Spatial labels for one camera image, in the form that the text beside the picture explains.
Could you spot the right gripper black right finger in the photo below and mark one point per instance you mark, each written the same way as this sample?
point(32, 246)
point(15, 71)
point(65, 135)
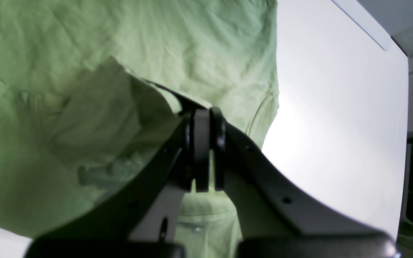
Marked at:
point(278, 219)

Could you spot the sage green T-shirt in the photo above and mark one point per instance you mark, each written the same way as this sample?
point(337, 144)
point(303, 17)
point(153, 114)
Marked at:
point(80, 114)

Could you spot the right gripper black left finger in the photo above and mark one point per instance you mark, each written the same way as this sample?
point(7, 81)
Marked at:
point(140, 220)

